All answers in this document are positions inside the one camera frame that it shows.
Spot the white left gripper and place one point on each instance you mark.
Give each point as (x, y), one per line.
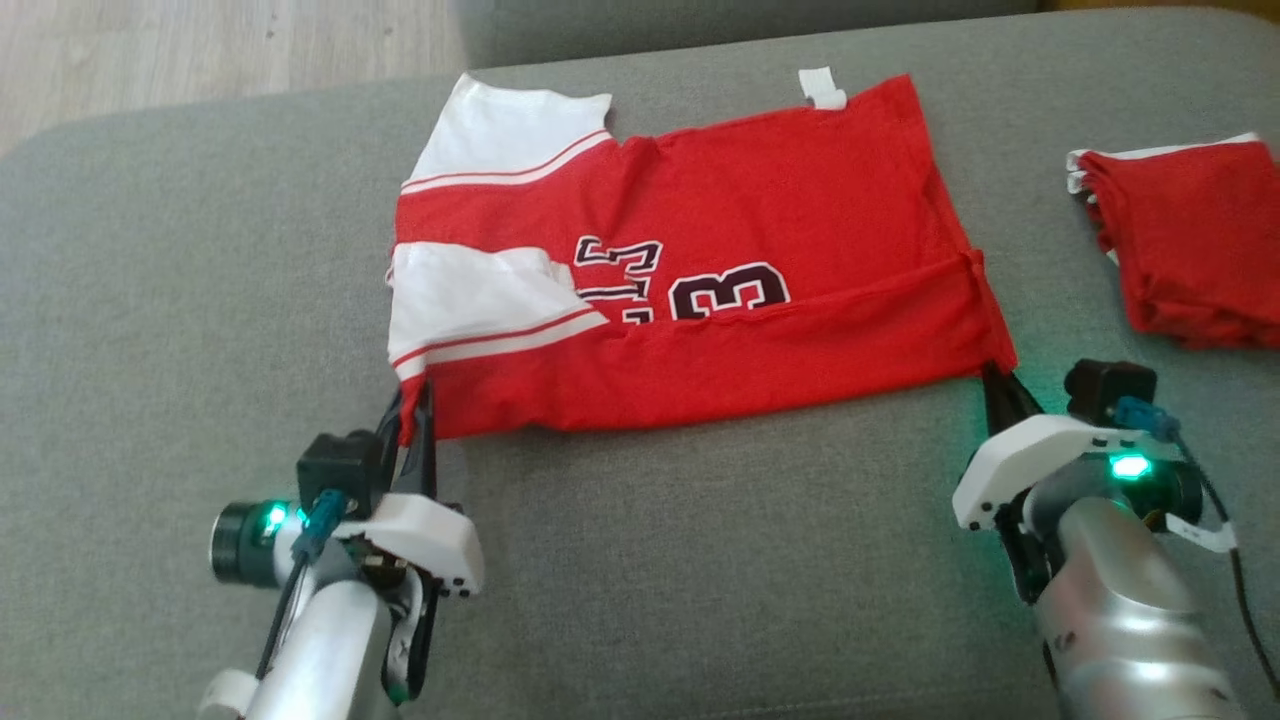
(430, 535)

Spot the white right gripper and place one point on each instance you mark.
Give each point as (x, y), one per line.
(1010, 460)

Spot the red shorts with white stripes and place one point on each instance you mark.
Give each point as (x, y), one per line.
(1200, 250)

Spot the red basketball jersey white sleeves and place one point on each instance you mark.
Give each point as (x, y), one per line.
(800, 200)

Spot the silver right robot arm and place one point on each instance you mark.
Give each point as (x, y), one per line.
(1120, 600)

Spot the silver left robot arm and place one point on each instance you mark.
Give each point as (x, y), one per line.
(320, 650)

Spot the large yellow sofa backrest cushion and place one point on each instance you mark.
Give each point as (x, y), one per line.
(1180, 3)

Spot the grey fabric sofa seat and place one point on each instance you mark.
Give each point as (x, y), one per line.
(750, 25)

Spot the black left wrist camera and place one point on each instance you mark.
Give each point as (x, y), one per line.
(340, 470)

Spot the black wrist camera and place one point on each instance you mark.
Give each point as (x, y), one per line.
(1105, 385)
(340, 470)

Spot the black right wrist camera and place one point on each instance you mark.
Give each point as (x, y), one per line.
(1105, 385)

